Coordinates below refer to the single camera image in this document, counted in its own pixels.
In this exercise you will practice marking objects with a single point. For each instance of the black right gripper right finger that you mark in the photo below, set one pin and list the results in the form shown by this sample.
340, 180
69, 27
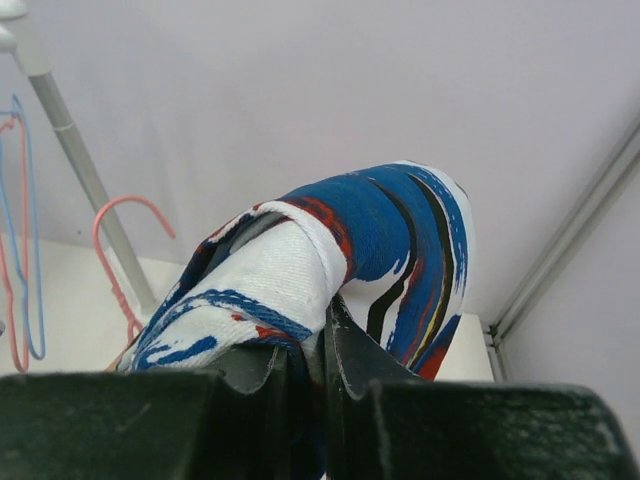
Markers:
384, 422

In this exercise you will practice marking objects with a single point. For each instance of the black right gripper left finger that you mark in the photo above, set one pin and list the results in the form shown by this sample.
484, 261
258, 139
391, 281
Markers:
226, 421

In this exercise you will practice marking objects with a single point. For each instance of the blue white patterned trousers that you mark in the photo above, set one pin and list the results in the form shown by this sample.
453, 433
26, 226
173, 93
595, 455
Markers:
397, 239

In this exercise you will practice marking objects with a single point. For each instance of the blue wire hanger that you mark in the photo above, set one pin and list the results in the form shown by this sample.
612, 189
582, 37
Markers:
37, 324

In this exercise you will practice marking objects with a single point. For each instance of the pink hanger with orange trousers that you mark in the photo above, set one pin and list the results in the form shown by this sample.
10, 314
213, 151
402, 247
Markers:
18, 331

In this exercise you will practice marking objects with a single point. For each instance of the silver clothes rack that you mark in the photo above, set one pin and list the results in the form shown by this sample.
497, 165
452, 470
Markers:
19, 38

